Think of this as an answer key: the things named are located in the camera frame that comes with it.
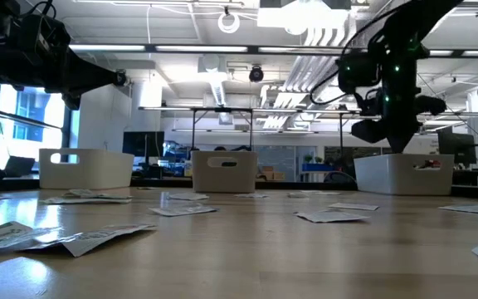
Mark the grey white small packet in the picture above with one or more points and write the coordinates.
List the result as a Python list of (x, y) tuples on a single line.
[(183, 211)]

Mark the white plastic bin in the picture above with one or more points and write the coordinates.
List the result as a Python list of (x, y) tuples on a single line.
[(98, 170)]

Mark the open laptop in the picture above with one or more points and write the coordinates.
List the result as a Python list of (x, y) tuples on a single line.
[(19, 166)]

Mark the white long packet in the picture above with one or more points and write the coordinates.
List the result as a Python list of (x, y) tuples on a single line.
[(187, 196)]

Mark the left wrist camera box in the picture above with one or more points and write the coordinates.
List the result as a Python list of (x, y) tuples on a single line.
[(44, 35)]

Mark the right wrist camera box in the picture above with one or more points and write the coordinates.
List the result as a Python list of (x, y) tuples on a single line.
[(357, 74)]

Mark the grey plastic bin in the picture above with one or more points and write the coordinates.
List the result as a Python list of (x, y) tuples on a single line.
[(405, 182), (222, 178)]

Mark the black round ceiling camera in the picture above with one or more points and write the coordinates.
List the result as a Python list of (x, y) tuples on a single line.
[(256, 74), (121, 79)]

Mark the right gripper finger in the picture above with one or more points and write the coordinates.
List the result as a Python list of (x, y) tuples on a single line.
[(405, 133), (392, 135)]

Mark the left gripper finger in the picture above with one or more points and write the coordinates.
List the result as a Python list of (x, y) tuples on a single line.
[(91, 76)]

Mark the cardboard box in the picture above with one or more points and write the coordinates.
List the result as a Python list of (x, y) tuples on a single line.
[(272, 174)]

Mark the small potted plant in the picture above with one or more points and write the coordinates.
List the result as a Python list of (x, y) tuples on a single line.
[(308, 159), (318, 159)]

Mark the person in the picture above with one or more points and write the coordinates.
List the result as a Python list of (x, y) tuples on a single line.
[(220, 148)]

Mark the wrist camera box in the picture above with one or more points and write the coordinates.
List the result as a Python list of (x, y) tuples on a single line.
[(357, 74), (44, 35)]

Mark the black computer monitor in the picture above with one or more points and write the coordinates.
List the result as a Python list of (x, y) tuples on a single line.
[(457, 147), (143, 143)]

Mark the blue storage bin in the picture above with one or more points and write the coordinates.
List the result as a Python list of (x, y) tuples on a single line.
[(318, 168)]

